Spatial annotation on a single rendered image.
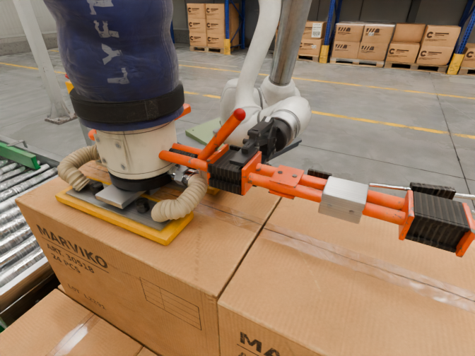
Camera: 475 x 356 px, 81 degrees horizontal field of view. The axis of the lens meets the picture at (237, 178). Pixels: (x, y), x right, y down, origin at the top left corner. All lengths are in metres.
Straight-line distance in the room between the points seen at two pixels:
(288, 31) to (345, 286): 0.94
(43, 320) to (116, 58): 0.84
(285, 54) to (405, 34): 6.93
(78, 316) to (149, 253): 0.52
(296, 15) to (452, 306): 0.99
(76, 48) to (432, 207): 0.62
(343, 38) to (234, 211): 7.13
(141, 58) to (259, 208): 0.41
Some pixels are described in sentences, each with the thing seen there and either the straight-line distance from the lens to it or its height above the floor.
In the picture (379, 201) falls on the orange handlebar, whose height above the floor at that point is 1.08.
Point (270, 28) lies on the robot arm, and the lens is 0.94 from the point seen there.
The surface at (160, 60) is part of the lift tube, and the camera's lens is 0.57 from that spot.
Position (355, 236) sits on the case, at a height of 0.94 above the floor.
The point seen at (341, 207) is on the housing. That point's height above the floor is 1.08.
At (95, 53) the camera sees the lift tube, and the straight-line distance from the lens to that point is 0.55.
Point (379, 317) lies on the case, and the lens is 0.55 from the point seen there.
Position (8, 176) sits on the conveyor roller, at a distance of 2.00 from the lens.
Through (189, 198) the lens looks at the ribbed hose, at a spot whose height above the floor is 1.03.
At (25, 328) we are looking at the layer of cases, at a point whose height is 0.54.
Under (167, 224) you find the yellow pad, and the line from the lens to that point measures 0.61.
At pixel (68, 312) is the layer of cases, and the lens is 1.10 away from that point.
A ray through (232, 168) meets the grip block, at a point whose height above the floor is 1.10.
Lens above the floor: 1.37
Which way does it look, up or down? 33 degrees down
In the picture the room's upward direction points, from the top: straight up
